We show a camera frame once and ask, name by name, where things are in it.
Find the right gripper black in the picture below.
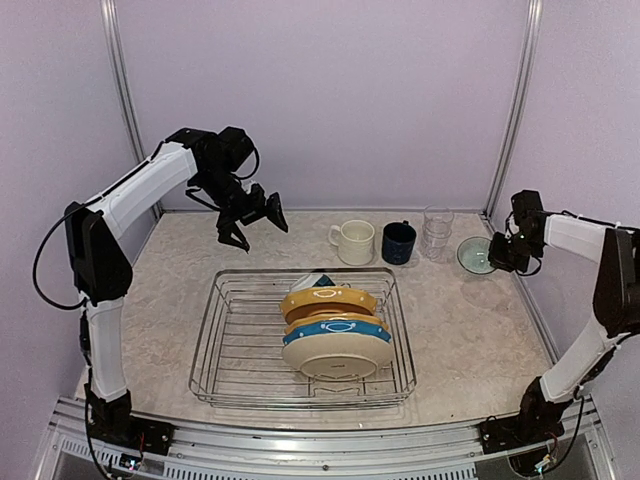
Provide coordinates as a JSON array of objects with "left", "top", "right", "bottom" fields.
[{"left": 488, "top": 231, "right": 543, "bottom": 273}]

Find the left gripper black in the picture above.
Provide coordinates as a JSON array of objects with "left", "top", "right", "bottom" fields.
[{"left": 194, "top": 165, "right": 289, "bottom": 249}]

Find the pale green checked bowl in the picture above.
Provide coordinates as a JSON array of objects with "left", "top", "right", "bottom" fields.
[{"left": 456, "top": 236, "right": 496, "bottom": 275}]

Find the tall clear glass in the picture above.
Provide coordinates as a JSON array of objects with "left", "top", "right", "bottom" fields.
[{"left": 421, "top": 206, "right": 455, "bottom": 261}]

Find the white blue-rimmed bowl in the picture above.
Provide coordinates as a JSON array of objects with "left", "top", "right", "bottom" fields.
[{"left": 289, "top": 272, "right": 335, "bottom": 293}]

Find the white ribbed mug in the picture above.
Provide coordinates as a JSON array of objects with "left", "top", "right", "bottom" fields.
[{"left": 328, "top": 219, "right": 376, "bottom": 266}]

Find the dark blue mug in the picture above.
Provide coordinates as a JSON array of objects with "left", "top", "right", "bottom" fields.
[{"left": 381, "top": 220, "right": 417, "bottom": 266}]

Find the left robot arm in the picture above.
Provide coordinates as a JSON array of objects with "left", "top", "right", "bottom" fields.
[{"left": 44, "top": 126, "right": 288, "bottom": 445}]

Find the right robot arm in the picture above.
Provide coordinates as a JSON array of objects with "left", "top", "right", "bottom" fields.
[{"left": 489, "top": 190, "right": 639, "bottom": 444}]

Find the blue oval dish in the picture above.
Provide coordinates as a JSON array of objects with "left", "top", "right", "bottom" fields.
[{"left": 283, "top": 320, "right": 392, "bottom": 346}]

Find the cream plate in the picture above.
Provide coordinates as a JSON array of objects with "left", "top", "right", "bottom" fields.
[{"left": 282, "top": 333, "right": 394, "bottom": 382}]

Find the wire dish rack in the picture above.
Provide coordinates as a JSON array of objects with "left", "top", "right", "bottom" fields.
[{"left": 189, "top": 267, "right": 417, "bottom": 410}]

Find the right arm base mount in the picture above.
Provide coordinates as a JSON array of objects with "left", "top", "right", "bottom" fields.
[{"left": 477, "top": 377, "right": 573, "bottom": 454}]

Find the right frame post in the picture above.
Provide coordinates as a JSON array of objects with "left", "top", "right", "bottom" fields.
[{"left": 483, "top": 0, "right": 544, "bottom": 220}]

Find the frame post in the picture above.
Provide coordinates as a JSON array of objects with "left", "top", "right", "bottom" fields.
[
  {"left": 483, "top": 0, "right": 544, "bottom": 220},
  {"left": 98, "top": 0, "right": 163, "bottom": 221}
]

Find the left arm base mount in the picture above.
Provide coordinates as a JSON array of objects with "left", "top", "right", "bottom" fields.
[{"left": 84, "top": 383, "right": 175, "bottom": 456}]

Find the left frame post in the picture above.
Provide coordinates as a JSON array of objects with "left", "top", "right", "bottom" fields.
[{"left": 98, "top": 0, "right": 163, "bottom": 221}]

